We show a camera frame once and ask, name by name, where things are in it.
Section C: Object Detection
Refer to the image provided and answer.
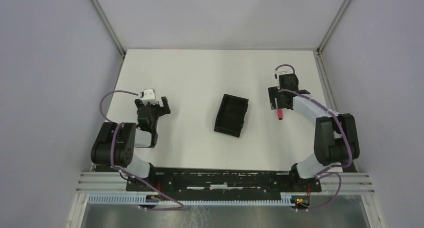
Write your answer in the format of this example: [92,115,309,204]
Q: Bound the red handled screwdriver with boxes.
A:
[277,109,283,120]

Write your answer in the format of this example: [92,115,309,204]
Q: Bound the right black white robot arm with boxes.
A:
[268,73,360,192]

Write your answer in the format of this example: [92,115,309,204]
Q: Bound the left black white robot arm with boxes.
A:
[90,96,171,192]

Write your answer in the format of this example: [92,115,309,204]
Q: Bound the black plastic bin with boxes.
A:
[214,94,249,138]

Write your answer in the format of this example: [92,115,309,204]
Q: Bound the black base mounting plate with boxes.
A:
[146,167,322,201]

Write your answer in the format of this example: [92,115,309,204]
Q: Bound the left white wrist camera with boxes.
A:
[138,88,156,100]

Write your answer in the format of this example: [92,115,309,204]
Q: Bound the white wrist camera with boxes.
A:
[138,88,156,100]
[274,70,293,80]

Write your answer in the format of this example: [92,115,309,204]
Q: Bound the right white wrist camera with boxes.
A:
[274,70,293,80]

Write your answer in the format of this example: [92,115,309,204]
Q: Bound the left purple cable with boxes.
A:
[99,90,185,211]

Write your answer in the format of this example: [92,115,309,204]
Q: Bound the white slotted cable duct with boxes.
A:
[88,194,295,207]

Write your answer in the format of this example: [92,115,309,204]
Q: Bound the aluminium front rail frame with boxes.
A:
[76,172,375,196]

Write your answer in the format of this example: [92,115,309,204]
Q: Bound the right aluminium corner post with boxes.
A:
[316,0,353,53]

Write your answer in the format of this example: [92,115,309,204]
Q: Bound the aluminium corner post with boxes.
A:
[89,0,126,59]
[316,0,353,53]

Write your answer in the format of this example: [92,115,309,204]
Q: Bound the left aluminium corner post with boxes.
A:
[89,0,126,59]

